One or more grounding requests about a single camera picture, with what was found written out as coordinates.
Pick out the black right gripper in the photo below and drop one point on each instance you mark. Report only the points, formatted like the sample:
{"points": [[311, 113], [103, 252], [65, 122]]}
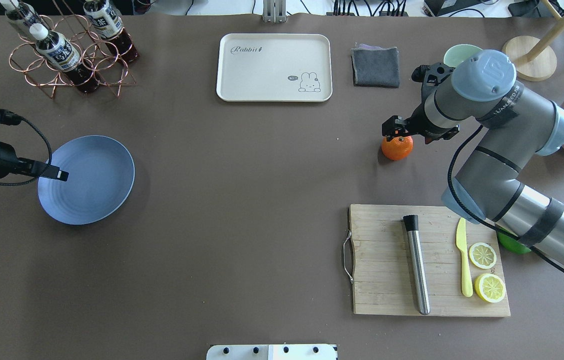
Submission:
{"points": [[418, 125]]}

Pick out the orange mandarin fruit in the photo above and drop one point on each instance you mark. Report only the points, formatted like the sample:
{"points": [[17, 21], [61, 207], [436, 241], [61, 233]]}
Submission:
{"points": [[397, 148]]}

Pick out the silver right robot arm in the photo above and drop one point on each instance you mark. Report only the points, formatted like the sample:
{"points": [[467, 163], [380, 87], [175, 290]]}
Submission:
{"points": [[520, 124]]}

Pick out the blue round plate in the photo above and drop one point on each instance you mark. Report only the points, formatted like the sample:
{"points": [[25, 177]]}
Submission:
{"points": [[101, 174]]}

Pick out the mint green bowl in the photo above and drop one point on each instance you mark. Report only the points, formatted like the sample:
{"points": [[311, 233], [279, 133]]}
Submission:
{"points": [[458, 53]]}

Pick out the grey folded cloth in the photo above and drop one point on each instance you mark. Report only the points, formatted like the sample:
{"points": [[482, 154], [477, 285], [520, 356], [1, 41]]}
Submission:
{"points": [[376, 66]]}

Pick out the wooden cup stand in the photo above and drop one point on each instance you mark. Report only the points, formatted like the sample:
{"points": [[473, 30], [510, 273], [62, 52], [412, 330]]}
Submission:
{"points": [[533, 58]]}

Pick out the tea bottle front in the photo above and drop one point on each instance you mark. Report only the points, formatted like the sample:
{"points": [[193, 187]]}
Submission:
{"points": [[63, 56]]}

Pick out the tea bottle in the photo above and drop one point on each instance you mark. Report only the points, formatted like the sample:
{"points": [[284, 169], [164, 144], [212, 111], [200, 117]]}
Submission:
{"points": [[107, 23], [21, 16], [63, 56]]}

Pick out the tea bottle back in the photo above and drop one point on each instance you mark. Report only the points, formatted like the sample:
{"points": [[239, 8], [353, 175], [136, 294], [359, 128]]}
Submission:
{"points": [[21, 16]]}

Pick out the steel muddler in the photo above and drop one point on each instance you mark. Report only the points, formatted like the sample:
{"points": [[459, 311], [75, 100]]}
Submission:
{"points": [[411, 224]]}

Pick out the yellow plastic knife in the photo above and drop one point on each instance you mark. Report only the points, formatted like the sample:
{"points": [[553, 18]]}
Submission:
{"points": [[461, 245]]}

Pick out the tea bottle middle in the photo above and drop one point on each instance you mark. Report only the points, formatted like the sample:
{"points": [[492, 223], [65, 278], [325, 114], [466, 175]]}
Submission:
{"points": [[107, 23]]}

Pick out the cream rabbit tray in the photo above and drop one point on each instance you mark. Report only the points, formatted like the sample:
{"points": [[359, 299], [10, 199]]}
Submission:
{"points": [[274, 67]]}

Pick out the lemon slice upper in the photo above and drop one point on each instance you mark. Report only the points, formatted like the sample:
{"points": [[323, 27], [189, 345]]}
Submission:
{"points": [[482, 255]]}

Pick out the green lime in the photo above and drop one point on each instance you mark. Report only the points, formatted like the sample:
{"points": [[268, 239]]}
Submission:
{"points": [[511, 244]]}

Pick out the wooden cutting board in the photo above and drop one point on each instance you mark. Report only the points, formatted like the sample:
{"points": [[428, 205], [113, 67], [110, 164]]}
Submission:
{"points": [[382, 275]]}

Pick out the lemon half lower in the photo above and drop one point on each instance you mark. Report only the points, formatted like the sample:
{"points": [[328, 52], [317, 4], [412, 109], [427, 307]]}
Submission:
{"points": [[490, 288]]}

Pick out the copper wire bottle rack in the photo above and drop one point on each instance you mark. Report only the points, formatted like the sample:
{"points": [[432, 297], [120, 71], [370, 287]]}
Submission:
{"points": [[88, 48]]}

